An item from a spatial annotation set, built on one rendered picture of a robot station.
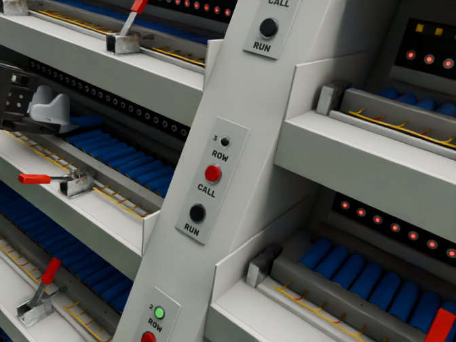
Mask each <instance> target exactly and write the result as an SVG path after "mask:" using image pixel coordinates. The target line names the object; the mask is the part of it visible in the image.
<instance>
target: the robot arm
mask: <svg viewBox="0 0 456 342"><path fill-rule="evenodd" d="M25 75H26V76H25ZM27 76H29V77H31V80H30V83H28V80H29V77H27ZM40 78H41V76H38V75H34V74H30V73H25V72H24V70H23V69H19V68H18V67H15V66H14V64H12V63H9V62H5V61H2V60H0V130H6V131H10V132H19V131H21V132H28V133H33V134H63V133H66V132H70V131H72V130H75V129H77V128H79V125H80V124H79V123H73V122H70V121H69V117H70V98H69V96H68V95H66V94H59V95H57V96H56V97H55V99H53V100H52V89H51V87H50V86H48V85H41V86H39V88H38V85H39V80H40Z"/></svg>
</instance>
